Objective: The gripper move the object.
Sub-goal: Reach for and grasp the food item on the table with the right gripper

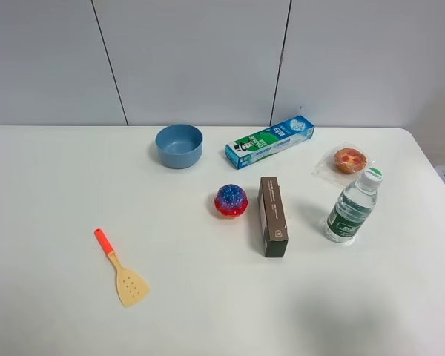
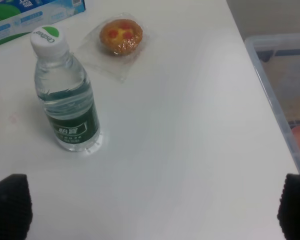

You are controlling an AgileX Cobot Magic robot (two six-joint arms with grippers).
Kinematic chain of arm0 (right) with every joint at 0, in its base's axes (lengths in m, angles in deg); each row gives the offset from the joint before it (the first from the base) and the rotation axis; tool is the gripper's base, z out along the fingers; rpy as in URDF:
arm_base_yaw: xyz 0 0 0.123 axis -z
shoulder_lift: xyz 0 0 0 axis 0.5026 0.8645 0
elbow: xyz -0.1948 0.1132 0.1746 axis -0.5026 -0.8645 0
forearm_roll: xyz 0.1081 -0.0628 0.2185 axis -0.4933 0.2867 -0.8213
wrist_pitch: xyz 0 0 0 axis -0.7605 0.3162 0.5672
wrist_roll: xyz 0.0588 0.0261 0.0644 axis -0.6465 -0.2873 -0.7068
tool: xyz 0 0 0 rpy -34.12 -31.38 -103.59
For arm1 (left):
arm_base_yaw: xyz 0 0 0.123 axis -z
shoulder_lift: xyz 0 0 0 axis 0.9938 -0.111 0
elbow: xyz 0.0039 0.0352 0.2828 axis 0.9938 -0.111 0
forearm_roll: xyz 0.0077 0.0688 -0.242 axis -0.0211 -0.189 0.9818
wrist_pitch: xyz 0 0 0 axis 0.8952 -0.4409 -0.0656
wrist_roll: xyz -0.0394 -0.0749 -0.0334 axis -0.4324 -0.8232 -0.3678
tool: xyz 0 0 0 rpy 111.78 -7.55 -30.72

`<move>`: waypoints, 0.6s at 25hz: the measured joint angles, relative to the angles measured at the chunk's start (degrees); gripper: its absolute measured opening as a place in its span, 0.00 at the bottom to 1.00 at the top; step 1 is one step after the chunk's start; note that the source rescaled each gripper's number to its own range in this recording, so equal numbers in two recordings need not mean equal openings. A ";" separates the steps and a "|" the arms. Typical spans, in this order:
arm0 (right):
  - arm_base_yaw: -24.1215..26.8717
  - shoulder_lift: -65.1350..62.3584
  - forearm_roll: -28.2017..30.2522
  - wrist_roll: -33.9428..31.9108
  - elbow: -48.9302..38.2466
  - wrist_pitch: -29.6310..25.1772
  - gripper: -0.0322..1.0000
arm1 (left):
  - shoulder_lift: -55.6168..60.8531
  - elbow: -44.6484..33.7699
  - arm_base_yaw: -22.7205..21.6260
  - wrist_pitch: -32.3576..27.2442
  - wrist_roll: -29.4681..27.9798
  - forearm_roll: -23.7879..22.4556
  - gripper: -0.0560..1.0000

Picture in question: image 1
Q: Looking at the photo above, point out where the wooden spatula orange handle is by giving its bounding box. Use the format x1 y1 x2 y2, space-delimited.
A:
94 228 150 308

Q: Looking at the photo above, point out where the clear water bottle green label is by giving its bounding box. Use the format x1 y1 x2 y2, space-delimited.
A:
323 168 383 243

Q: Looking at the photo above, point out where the brown cardboard box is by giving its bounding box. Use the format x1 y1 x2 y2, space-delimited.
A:
258 177 289 258

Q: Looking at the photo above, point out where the pizza bread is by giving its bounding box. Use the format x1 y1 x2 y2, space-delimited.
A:
312 142 375 187

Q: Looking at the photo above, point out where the green blue toothpaste box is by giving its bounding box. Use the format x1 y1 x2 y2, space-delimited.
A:
225 116 314 169

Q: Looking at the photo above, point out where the red blue squishy ball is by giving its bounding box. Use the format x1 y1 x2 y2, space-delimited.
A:
214 184 248 219

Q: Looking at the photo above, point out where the blue plastic bowl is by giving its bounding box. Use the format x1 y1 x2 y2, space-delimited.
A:
155 124 203 169

